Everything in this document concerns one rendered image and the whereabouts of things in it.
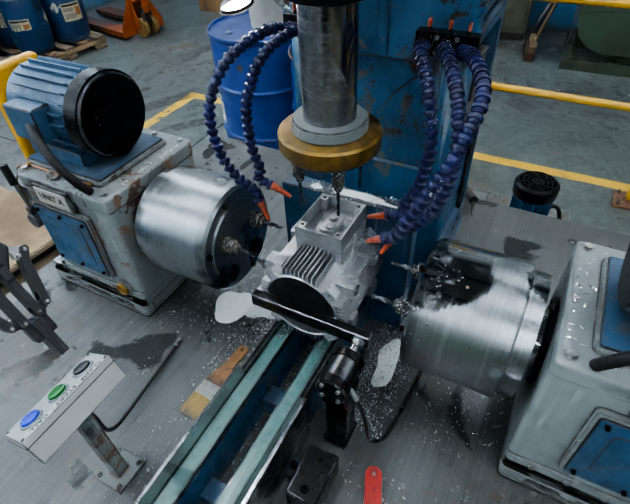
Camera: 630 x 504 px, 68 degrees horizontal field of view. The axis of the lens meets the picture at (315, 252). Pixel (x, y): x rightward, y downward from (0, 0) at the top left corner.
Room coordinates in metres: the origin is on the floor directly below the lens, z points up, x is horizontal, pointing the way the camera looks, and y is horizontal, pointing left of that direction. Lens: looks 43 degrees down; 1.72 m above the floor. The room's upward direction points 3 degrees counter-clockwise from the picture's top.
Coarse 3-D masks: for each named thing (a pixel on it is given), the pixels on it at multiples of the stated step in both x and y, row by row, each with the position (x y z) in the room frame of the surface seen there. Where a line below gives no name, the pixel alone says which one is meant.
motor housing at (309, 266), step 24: (360, 240) 0.73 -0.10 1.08; (288, 264) 0.65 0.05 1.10; (312, 264) 0.64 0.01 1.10; (336, 264) 0.66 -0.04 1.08; (360, 264) 0.67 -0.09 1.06; (264, 288) 0.66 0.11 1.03; (288, 288) 0.70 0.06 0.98; (312, 288) 0.72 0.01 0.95; (360, 288) 0.64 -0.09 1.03; (336, 312) 0.58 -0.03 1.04; (312, 336) 0.61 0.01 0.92
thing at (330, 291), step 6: (366, 228) 0.76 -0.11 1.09; (366, 234) 0.74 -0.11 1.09; (372, 234) 0.74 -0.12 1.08; (276, 264) 0.66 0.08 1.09; (270, 270) 0.64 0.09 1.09; (276, 270) 0.65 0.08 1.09; (270, 276) 0.64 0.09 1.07; (276, 276) 0.64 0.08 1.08; (324, 288) 0.60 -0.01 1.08; (330, 288) 0.59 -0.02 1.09; (336, 288) 0.59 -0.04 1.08; (324, 294) 0.58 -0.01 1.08; (330, 294) 0.58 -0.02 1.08; (336, 294) 0.58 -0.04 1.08; (330, 300) 0.58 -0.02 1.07; (276, 318) 0.64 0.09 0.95; (324, 336) 0.59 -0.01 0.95; (330, 336) 0.58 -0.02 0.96
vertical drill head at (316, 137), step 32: (320, 32) 0.69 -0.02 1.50; (352, 32) 0.70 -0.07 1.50; (320, 64) 0.69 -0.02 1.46; (352, 64) 0.70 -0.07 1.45; (320, 96) 0.69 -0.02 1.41; (352, 96) 0.70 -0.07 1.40; (288, 128) 0.74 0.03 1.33; (320, 128) 0.69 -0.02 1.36; (352, 128) 0.68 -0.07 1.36; (320, 160) 0.65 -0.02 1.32; (352, 160) 0.65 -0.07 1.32
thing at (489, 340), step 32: (448, 256) 0.58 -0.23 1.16; (480, 256) 0.58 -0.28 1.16; (512, 256) 0.59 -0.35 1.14; (416, 288) 0.53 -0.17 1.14; (448, 288) 0.52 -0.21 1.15; (480, 288) 0.51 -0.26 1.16; (512, 288) 0.50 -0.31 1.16; (544, 288) 0.51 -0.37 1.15; (416, 320) 0.49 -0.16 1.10; (448, 320) 0.48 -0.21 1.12; (480, 320) 0.46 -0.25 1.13; (512, 320) 0.45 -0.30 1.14; (544, 320) 0.49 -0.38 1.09; (416, 352) 0.47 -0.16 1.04; (448, 352) 0.45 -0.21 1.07; (480, 352) 0.43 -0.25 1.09; (512, 352) 0.43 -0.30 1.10; (480, 384) 0.42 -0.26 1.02; (512, 384) 0.40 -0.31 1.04
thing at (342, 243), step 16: (320, 208) 0.79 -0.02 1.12; (336, 208) 0.79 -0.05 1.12; (352, 208) 0.77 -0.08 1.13; (304, 224) 0.71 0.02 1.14; (320, 224) 0.74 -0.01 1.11; (336, 224) 0.73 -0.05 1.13; (352, 224) 0.70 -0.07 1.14; (304, 240) 0.70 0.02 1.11; (320, 240) 0.68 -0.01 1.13; (336, 240) 0.66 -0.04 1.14; (352, 240) 0.70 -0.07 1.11; (336, 256) 0.66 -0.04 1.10
